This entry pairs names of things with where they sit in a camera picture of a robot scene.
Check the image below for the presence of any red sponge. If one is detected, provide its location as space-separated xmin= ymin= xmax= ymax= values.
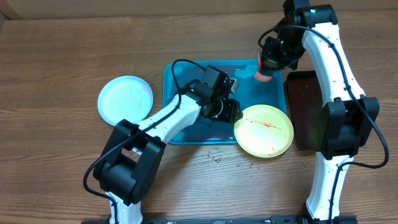
xmin=254 ymin=52 xmax=272 ymax=82

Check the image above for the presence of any yellow plate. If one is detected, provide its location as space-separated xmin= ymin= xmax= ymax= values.
xmin=234 ymin=105 xmax=294 ymax=158

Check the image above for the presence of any light blue plate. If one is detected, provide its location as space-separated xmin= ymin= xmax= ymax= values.
xmin=97 ymin=75 xmax=154 ymax=126

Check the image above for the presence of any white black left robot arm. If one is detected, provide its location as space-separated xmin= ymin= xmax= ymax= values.
xmin=89 ymin=78 xmax=243 ymax=223

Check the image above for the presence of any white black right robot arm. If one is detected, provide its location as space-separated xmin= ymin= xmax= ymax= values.
xmin=255 ymin=0 xmax=379 ymax=223

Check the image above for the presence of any dark brown rectangular tray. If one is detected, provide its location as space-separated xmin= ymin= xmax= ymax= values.
xmin=285 ymin=70 xmax=322 ymax=151

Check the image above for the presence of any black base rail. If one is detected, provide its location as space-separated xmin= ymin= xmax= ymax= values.
xmin=81 ymin=215 xmax=358 ymax=224

